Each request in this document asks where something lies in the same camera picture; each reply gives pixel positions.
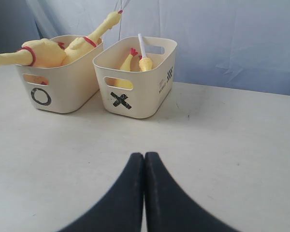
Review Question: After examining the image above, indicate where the white backdrop curtain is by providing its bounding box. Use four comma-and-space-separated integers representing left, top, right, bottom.
0, 0, 290, 95

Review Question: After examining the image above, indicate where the cream bin marked X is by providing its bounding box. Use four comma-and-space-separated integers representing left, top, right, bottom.
93, 36, 177, 118

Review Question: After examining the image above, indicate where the yellow rubber chicken front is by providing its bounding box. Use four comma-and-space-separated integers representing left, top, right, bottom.
61, 10, 123, 65

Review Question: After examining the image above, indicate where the yellow chicken body headless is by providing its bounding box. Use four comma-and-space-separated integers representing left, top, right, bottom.
114, 48, 138, 90

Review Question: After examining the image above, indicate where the yellow rubber chicken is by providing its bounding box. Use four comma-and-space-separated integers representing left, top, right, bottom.
61, 10, 123, 65
0, 39, 66, 68

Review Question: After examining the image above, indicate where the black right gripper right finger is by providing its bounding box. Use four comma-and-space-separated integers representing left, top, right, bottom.
145, 152, 237, 232

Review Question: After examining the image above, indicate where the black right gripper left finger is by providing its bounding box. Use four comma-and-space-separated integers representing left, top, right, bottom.
60, 153, 144, 232

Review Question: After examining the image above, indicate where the cream bin marked O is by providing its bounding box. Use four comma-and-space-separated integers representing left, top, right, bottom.
15, 39, 103, 114

